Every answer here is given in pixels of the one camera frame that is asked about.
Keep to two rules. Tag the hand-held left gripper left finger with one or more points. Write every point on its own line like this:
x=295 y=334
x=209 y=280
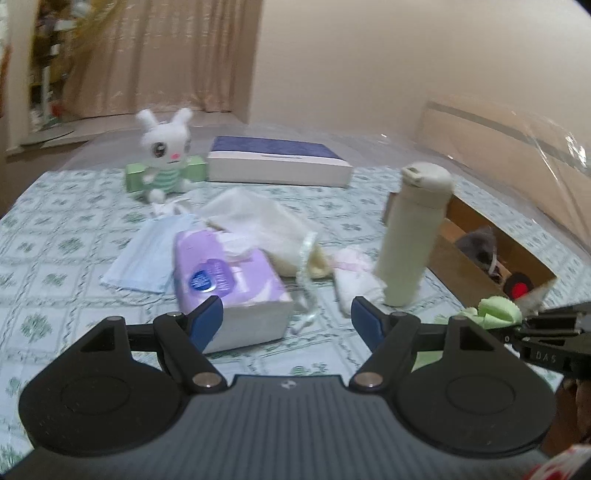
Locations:
x=205 y=318

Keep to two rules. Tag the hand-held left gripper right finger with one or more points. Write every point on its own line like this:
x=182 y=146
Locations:
x=367 y=318

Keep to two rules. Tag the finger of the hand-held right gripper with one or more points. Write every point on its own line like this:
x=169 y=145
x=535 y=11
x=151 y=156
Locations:
x=563 y=314
x=545 y=334

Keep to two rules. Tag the black red round pad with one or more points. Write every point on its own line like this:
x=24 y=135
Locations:
x=519 y=288

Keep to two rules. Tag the light green cloth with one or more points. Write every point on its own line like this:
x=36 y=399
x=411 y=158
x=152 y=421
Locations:
x=496 y=311

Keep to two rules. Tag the blue face mask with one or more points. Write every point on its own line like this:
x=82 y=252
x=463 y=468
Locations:
x=143 y=254

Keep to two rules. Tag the brown cardboard box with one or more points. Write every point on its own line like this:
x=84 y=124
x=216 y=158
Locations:
x=457 y=272

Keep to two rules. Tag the grey eye mask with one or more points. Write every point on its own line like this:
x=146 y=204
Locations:
x=475 y=242

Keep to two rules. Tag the white cloth bag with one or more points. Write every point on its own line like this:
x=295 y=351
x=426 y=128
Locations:
x=258 y=217

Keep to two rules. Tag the white pink small cloth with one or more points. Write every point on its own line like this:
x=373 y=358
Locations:
x=355 y=277

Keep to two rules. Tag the purple white tissue pack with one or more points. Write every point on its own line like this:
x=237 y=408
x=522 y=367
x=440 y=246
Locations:
x=249 y=286

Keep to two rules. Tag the cream thermos bottle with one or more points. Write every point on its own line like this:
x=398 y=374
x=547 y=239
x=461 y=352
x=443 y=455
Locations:
x=406 y=240

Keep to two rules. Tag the person's red white clothing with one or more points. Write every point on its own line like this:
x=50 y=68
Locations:
x=563 y=464

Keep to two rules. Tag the light green box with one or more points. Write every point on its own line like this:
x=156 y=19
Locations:
x=196 y=168

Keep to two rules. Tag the blue white flat box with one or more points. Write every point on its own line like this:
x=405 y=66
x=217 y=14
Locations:
x=277 y=170

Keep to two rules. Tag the plastic wrapped headboard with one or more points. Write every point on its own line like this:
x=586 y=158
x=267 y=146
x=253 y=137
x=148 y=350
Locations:
x=508 y=152

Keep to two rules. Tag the white plush bunny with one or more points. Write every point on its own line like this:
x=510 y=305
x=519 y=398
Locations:
x=161 y=143

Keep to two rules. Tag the beige patterned curtain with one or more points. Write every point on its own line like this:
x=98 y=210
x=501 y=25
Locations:
x=161 y=55

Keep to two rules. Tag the cluttered wooden shelf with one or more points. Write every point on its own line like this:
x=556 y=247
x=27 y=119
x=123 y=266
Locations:
x=46 y=69

